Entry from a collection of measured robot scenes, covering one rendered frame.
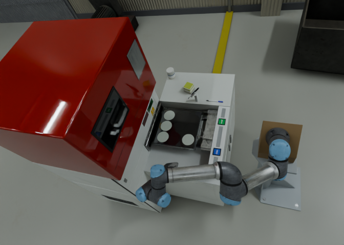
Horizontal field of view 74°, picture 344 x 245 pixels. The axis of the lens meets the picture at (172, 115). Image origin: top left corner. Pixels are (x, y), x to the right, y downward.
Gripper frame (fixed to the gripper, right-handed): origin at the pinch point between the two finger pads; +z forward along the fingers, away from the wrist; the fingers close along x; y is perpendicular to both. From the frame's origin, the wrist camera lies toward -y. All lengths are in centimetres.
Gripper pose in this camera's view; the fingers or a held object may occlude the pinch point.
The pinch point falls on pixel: (175, 164)
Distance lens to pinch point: 153.0
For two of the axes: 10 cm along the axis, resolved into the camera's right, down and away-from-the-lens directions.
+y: 7.0, -1.3, -7.0
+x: -3.4, -9.2, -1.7
